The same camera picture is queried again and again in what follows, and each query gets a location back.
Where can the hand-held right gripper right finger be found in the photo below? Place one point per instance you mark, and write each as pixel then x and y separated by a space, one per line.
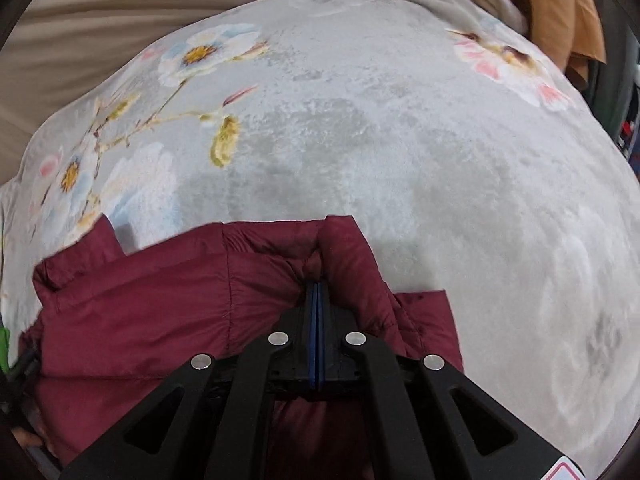
pixel 400 410

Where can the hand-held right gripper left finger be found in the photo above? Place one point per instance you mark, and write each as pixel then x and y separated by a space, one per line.
pixel 235 410

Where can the maroon puffer jacket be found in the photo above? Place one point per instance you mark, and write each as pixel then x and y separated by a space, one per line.
pixel 150 310

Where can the green cloth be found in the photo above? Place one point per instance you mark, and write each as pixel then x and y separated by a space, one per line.
pixel 4 352

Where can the grey floral blanket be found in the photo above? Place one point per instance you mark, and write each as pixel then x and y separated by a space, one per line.
pixel 400 160

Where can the orange hanging garment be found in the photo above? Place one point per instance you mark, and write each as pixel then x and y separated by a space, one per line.
pixel 555 10

